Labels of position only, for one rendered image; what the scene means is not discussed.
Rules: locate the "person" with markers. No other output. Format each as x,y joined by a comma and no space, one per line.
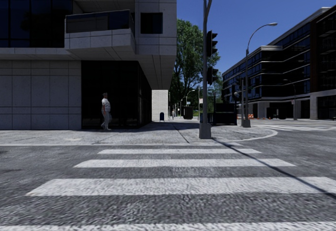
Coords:
106,108
173,113

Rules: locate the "grey street lamp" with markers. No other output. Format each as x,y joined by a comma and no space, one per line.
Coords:
294,101
186,99
246,86

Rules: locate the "traffic light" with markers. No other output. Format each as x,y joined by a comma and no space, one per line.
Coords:
242,98
205,86

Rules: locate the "dark bin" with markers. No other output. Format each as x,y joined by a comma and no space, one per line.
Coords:
188,112

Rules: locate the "blue letter box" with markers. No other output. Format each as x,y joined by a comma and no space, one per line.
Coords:
162,116

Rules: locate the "dark glass building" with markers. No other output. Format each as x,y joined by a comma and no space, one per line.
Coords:
275,75

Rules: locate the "trees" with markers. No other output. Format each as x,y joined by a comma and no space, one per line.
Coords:
188,63

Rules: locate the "pale concrete building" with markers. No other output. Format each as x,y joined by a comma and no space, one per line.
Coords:
35,86

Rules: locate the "red brick building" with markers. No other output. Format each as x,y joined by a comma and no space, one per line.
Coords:
329,63

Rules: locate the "dark stairway railing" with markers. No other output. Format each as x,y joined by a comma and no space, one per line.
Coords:
224,114

